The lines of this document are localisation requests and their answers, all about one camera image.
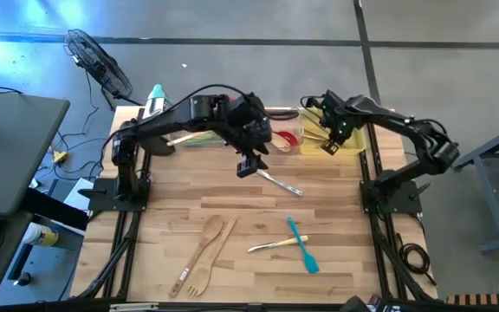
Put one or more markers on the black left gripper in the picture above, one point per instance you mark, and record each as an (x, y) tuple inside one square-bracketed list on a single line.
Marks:
[(249, 125)]

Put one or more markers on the black floor fan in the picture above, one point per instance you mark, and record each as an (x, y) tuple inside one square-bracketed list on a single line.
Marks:
[(98, 65)]

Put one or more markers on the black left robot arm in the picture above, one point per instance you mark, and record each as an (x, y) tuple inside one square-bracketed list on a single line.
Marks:
[(167, 119)]

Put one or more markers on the white and yellow canister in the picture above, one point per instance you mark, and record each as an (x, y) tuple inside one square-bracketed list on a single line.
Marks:
[(41, 235)]

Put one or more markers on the dark grey desk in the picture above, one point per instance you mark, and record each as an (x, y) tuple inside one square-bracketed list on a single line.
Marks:
[(11, 147)]

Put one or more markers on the black round knob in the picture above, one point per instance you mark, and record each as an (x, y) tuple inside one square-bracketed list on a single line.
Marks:
[(23, 278)]

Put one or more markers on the long wooden spoon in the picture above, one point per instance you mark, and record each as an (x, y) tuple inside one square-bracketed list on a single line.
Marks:
[(212, 225)]

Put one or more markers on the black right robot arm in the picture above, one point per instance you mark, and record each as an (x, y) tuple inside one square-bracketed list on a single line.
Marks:
[(388, 117)]

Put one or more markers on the silver table knife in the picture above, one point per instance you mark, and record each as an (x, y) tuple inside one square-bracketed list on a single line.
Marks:
[(284, 185)]

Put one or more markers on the yellow plug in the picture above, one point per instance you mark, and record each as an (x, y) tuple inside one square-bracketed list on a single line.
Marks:
[(61, 157)]

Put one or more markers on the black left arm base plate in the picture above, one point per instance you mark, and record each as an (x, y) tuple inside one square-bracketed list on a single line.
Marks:
[(102, 201)]

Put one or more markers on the black unidentified object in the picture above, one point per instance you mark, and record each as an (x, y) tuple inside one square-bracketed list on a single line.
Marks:
[(358, 304)]

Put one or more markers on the white metal bracket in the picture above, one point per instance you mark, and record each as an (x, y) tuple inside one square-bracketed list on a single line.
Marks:
[(132, 307)]

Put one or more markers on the yellow plastic bin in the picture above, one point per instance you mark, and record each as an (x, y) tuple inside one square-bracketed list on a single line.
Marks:
[(358, 143)]

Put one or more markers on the black and tan striped board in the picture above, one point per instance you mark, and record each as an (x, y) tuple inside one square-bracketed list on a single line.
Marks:
[(483, 299)]

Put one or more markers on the green silicone spoon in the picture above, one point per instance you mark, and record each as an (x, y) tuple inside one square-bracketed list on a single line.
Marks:
[(215, 138)]

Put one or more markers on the blue silicone spatula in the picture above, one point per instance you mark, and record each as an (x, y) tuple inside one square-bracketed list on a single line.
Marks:
[(310, 262)]

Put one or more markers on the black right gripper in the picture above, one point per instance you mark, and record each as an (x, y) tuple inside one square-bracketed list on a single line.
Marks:
[(338, 115)]

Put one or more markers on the black aluminium table frame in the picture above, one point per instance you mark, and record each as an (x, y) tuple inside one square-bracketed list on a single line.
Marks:
[(373, 164)]

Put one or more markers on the blue-grey table frame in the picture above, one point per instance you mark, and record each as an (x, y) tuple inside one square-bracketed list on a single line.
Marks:
[(487, 195)]

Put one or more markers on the white paper sheet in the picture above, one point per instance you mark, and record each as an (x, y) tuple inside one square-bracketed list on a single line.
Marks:
[(78, 197)]

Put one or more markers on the grey metal shelf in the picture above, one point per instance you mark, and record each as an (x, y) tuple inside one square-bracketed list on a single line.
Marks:
[(50, 273)]

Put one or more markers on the red slotted spoon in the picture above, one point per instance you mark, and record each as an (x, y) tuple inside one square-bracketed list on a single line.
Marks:
[(292, 139)]

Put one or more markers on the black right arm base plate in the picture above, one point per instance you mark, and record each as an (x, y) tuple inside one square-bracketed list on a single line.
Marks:
[(405, 208)]

